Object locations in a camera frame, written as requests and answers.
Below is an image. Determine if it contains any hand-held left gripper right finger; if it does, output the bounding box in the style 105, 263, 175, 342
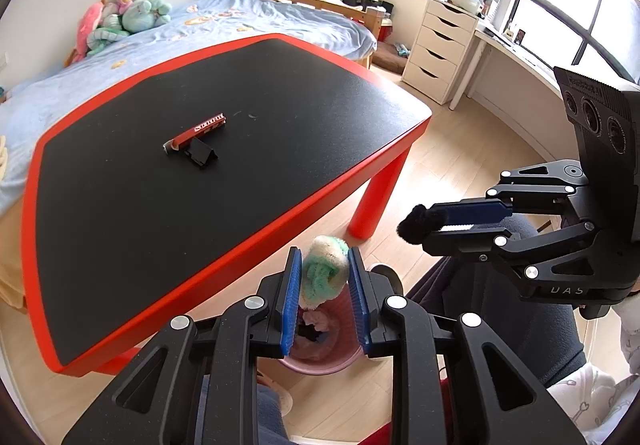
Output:
348, 246, 587, 445

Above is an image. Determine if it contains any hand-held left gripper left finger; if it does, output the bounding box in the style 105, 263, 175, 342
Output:
60, 246, 304, 445

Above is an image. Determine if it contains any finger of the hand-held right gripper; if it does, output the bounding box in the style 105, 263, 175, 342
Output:
433, 159, 592, 226
423, 220, 601, 281

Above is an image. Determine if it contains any green white fuzzy sock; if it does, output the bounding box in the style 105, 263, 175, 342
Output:
298, 234, 351, 311

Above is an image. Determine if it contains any plain black sock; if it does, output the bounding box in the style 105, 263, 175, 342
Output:
397, 204, 442, 244

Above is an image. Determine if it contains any pink trash bin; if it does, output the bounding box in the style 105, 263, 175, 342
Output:
277, 263, 404, 376

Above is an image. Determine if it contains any white desk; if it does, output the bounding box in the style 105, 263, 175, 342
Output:
449, 17, 640, 153

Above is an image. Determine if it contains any white drawer unit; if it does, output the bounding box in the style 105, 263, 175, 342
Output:
402, 0, 479, 105

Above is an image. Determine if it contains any brown floor cushion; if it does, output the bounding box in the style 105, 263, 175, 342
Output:
369, 42, 409, 76

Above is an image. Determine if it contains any white patterned cloth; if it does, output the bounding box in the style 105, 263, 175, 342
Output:
546, 364, 640, 445

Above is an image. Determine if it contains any red black table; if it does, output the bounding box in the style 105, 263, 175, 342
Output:
21, 33, 434, 376

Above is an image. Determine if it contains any wooden bed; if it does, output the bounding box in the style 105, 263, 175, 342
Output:
0, 0, 396, 322

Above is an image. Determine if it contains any black bag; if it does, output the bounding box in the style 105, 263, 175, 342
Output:
342, 0, 397, 16

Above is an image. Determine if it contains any light blue printed blanket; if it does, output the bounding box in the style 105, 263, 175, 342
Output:
0, 0, 379, 206

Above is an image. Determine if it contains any striped teal plush toy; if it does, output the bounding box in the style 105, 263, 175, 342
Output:
87, 24, 126, 57

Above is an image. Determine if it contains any teal plush bear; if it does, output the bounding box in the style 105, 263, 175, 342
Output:
122, 0, 174, 34

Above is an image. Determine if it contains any pink plush toy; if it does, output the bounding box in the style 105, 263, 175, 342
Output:
74, 2, 109, 59

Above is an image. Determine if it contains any small pink plush doll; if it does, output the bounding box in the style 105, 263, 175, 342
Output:
102, 0, 134, 18

